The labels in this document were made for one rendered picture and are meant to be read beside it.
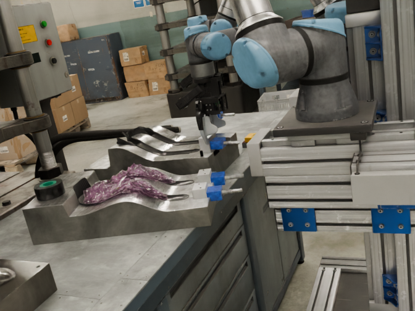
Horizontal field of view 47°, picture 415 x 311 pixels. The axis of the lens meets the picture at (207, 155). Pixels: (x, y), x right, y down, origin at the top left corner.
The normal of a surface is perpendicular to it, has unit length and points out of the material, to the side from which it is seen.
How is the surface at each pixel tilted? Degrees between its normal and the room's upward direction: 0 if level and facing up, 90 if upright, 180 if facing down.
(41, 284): 90
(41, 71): 90
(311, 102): 73
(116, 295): 0
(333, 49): 90
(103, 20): 90
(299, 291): 0
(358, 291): 0
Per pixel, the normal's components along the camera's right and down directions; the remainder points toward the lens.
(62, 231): -0.11, 0.32
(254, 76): -0.86, 0.39
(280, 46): 0.29, -0.19
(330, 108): -0.14, 0.02
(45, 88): 0.90, -0.03
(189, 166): -0.39, 0.34
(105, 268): -0.18, -0.94
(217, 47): 0.40, 0.23
